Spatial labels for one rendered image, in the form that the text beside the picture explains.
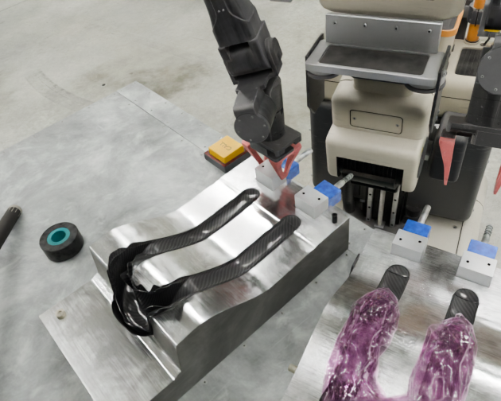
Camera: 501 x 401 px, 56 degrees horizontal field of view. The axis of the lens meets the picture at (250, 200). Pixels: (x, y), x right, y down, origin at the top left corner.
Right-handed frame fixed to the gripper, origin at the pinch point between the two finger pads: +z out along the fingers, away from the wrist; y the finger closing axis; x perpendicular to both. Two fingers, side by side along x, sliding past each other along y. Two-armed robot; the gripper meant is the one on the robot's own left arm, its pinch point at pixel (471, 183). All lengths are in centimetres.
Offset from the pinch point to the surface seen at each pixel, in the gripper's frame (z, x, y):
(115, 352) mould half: 29, -29, -44
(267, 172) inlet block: 6.4, 4.1, -34.7
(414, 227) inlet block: 11.4, 5.6, -6.7
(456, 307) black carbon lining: 18.6, -4.8, 2.3
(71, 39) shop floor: 7, 210, -284
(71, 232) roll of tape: 23, -10, -71
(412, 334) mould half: 18.8, -15.2, -3.1
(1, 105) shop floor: 44, 133, -271
